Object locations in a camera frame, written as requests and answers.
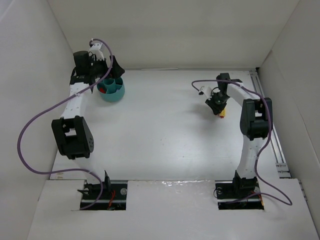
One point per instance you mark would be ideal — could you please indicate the red large lego brick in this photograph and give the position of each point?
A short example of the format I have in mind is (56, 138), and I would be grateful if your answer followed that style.
(102, 90)

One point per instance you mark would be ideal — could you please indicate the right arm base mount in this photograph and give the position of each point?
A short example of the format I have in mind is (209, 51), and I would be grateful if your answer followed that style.
(230, 195)

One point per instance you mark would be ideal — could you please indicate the yellow long lego plate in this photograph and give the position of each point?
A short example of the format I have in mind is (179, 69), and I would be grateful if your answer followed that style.
(222, 114)

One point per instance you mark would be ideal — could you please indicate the aluminium side rail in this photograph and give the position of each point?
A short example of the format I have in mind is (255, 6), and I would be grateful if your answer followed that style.
(272, 161)

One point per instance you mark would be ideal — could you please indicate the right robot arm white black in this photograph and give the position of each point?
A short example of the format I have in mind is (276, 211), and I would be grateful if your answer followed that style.
(255, 125)

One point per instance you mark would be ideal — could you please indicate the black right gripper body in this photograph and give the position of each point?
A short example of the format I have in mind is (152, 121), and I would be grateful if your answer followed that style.
(217, 103)

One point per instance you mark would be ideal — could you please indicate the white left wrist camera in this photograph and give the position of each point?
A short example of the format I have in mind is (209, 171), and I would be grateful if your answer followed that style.
(96, 48)

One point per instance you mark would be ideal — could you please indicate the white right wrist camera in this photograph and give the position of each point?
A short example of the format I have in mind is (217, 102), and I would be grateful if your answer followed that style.
(205, 91)

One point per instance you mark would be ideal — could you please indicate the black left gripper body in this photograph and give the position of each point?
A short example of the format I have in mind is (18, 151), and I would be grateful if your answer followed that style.
(107, 69)

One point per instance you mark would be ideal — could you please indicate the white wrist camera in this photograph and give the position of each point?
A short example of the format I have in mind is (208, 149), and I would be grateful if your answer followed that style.
(96, 48)
(205, 91)

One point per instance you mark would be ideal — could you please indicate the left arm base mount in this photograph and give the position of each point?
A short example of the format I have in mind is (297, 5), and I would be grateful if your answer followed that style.
(113, 198)

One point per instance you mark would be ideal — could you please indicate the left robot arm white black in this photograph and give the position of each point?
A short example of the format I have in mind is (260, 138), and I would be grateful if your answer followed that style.
(71, 132)

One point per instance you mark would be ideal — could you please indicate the teal divided round container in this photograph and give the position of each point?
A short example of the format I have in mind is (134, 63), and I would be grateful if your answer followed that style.
(115, 89)

